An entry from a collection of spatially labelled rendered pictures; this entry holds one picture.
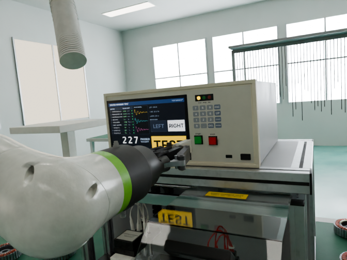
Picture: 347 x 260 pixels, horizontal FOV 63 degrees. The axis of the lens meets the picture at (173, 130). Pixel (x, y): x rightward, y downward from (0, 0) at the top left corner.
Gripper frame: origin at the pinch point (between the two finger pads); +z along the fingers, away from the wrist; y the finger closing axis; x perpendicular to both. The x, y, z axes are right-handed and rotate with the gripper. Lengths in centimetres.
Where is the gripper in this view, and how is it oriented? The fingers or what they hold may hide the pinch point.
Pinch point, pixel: (183, 148)
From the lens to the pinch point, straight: 62.9
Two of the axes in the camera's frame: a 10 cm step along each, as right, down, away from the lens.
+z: 4.5, -1.3, 8.8
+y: 8.9, -0.1, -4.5
